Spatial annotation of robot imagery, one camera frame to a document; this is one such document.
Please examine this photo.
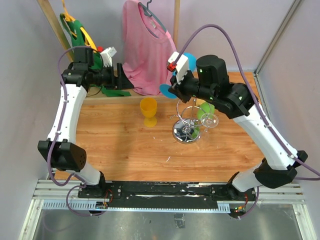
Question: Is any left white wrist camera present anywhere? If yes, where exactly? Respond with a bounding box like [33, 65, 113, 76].
[100, 47, 117, 67]

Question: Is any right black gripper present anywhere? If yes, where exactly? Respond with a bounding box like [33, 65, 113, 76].
[168, 66, 216, 104]

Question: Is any grey clothes hanger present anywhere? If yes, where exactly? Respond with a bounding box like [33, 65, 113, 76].
[137, 0, 167, 40]

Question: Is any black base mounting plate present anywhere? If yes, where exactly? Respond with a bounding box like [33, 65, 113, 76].
[77, 181, 256, 210]

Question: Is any orange plastic wine glass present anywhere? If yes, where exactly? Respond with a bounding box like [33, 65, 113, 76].
[139, 97, 158, 128]

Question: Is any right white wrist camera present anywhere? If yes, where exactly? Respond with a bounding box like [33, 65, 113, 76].
[167, 51, 189, 85]

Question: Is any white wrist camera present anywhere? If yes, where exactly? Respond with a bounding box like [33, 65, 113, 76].
[100, 47, 117, 67]
[167, 51, 189, 85]

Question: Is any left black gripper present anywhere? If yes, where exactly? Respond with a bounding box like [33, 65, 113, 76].
[89, 62, 135, 90]

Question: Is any green vest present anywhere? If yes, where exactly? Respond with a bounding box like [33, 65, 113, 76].
[59, 12, 133, 97]

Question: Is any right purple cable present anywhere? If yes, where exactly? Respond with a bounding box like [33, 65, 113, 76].
[174, 24, 320, 221]

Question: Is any blue plastic wine glass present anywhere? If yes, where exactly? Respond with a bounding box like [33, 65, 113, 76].
[159, 52, 196, 99]

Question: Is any clear wine glass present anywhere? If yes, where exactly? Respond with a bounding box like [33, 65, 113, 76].
[200, 113, 219, 133]

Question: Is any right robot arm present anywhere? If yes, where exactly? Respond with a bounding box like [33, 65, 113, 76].
[168, 52, 308, 200]

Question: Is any aluminium frame rail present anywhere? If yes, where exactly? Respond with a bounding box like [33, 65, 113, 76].
[19, 179, 317, 240]

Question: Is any wooden clothes rack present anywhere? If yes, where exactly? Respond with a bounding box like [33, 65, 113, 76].
[37, 0, 181, 105]

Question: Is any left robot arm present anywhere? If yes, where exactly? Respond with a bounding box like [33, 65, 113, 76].
[37, 46, 134, 198]

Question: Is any green plastic wine glass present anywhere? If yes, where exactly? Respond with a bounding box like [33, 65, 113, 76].
[196, 102, 215, 120]

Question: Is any yellow clothes hanger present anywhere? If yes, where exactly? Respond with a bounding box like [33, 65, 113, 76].
[59, 0, 98, 53]

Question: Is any pink t-shirt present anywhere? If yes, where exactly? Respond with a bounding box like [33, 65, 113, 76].
[122, 0, 177, 96]

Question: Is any chrome wine glass rack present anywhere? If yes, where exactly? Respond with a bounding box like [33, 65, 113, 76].
[172, 98, 206, 144]

